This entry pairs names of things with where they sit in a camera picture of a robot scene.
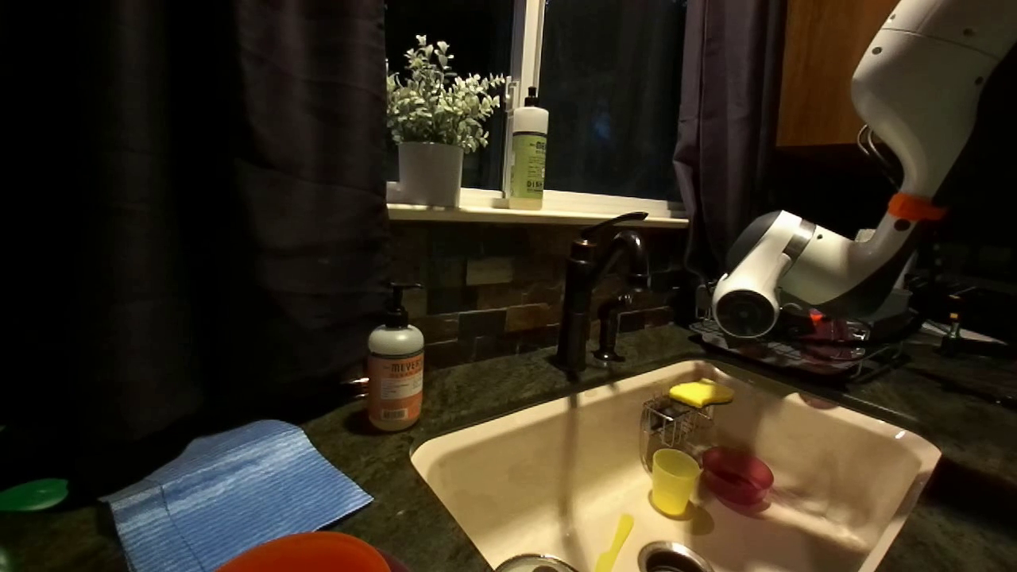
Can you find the yellow plastic spoon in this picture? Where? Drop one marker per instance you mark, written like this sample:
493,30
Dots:
618,541

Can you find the dark right curtain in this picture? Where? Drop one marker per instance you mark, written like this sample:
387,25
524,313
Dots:
725,118

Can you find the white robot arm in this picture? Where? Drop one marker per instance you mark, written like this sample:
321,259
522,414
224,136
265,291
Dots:
915,91

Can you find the green dish soap bottle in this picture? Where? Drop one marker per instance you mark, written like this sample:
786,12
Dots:
524,162

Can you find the pink plastic cup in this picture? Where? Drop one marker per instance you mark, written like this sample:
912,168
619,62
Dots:
826,330

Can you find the black dish rack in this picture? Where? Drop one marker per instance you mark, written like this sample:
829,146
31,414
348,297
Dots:
786,350

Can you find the yellow sponge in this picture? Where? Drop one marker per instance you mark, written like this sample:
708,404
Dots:
699,391

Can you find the yellow plastic cup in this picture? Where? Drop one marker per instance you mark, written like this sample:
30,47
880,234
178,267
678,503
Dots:
676,479

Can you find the blue dish cloth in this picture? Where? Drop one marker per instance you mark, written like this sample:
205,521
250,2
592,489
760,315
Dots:
226,493

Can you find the white ceramic sink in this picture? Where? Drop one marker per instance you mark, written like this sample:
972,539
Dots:
557,478

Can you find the dark left curtain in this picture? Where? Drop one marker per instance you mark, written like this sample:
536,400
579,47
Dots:
191,221

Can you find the potted white plant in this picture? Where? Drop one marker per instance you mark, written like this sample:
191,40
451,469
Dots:
435,115

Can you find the wire sponge caddy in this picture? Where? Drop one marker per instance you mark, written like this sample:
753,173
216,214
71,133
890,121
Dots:
672,424

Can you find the dark bronze faucet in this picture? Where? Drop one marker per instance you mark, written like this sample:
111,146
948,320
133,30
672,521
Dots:
590,259

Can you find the metal sink stopper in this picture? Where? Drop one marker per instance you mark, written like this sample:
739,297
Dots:
536,562

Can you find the dark curtain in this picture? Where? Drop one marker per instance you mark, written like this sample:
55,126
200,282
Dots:
191,221
725,118

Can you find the orange soap pump bottle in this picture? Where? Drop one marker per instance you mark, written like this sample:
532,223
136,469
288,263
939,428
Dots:
396,366

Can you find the green plastic lid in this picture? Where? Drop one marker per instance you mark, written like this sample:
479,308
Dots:
37,493

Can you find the metal sink drain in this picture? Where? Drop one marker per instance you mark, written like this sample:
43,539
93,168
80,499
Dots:
669,556

